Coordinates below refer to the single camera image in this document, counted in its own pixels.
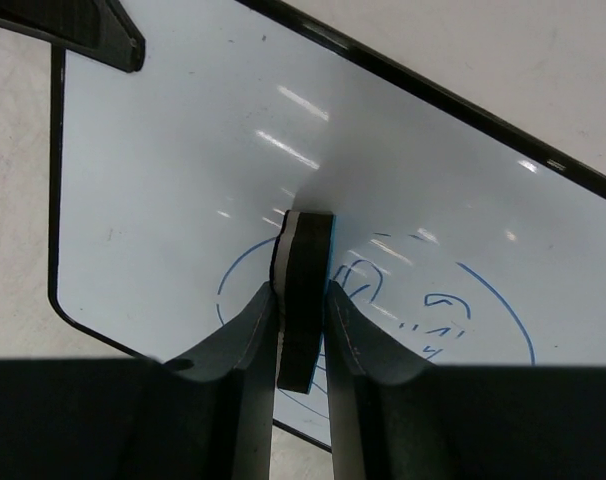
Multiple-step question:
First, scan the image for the small black-framed whiteboard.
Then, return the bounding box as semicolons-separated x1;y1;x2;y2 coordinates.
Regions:
47;0;606;454

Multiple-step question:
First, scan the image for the blue whiteboard eraser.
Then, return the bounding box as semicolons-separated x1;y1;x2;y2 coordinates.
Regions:
270;210;335;394

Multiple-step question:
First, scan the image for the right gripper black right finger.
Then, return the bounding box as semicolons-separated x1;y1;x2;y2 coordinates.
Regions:
324;283;606;479

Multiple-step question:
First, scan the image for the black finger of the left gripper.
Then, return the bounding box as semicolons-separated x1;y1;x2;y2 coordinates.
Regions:
0;0;145;73

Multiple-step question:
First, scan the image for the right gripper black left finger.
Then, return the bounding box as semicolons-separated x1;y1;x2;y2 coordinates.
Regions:
0;285;276;479

